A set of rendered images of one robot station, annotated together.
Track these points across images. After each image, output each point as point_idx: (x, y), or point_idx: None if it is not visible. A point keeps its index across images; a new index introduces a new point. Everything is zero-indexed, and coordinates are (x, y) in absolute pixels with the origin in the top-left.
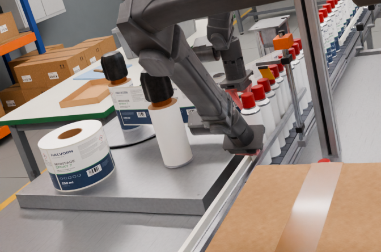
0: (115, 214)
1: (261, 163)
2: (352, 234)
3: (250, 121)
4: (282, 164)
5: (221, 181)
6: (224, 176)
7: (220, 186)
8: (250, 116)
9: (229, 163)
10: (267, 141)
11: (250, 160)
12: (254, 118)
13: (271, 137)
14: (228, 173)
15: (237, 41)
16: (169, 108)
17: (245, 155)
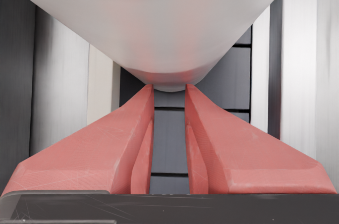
0: None
1: (184, 89)
2: None
3: (184, 39)
4: (261, 48)
5: (10, 139)
6: (11, 100)
7: (16, 151)
8: (204, 1)
9: (2, 22)
10: (285, 85)
11: (119, 68)
12: None
13: (306, 26)
14: (17, 60)
15: None
16: None
17: (89, 64)
